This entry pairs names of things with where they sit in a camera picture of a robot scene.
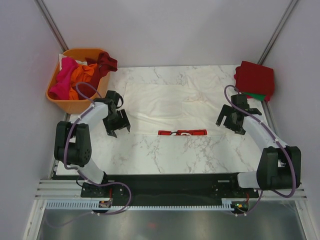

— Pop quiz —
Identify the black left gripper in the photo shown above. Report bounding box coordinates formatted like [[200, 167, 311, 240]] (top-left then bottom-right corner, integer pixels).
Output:
[[102, 109, 130, 138]]

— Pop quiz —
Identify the white printed t shirt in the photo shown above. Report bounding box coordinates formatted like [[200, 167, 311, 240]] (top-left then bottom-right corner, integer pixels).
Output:
[[121, 65, 236, 136]]

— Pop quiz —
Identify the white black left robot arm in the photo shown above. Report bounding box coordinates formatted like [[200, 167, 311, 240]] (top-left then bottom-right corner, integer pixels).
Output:
[[54, 90, 131, 197]]

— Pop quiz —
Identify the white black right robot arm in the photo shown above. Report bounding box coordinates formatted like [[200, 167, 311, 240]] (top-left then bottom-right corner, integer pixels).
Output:
[[216, 94, 302, 198]]

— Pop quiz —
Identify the folded green t shirt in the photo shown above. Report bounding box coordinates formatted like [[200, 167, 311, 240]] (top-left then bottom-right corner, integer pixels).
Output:
[[244, 92, 266, 102]]

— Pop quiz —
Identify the folded dark red t shirt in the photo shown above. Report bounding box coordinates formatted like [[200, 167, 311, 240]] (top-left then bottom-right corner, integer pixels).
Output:
[[234, 61, 275, 102]]

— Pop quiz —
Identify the crumpled orange t shirt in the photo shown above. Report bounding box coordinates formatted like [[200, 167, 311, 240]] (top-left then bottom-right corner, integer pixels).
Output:
[[69, 63, 98, 100]]

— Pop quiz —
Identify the crumpled maroon t shirt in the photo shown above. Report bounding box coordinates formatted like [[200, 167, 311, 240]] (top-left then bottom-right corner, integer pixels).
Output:
[[75, 51, 118, 100]]

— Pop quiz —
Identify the crumpled pink t shirt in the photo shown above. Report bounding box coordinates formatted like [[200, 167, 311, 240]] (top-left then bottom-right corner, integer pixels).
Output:
[[49, 57, 78, 100]]

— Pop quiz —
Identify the white cloth in basket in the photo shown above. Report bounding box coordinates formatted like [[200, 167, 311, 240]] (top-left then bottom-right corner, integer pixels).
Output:
[[58, 54, 88, 70]]

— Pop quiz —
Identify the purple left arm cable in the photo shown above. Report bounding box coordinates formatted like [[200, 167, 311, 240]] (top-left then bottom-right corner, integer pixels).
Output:
[[46, 81, 135, 228]]

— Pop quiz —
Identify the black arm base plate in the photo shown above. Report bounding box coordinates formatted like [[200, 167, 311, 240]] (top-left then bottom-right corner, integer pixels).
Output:
[[80, 173, 259, 207]]

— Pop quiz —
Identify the aluminium frame rail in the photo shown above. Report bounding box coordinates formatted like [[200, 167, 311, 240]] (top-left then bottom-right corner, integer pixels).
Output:
[[34, 178, 308, 201]]

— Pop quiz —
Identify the white slotted cable duct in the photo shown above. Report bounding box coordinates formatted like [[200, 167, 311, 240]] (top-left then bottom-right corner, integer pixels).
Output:
[[45, 198, 237, 210]]

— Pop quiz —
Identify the right corner aluminium post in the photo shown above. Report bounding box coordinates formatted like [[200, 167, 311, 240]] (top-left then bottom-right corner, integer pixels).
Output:
[[257, 0, 300, 65]]

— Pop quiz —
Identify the corner aluminium post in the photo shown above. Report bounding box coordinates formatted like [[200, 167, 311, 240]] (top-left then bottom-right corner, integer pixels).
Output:
[[34, 0, 69, 52], [257, 0, 300, 65]]

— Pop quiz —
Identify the left corner aluminium post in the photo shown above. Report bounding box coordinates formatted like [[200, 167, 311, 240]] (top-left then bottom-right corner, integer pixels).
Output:
[[34, 0, 69, 52]]

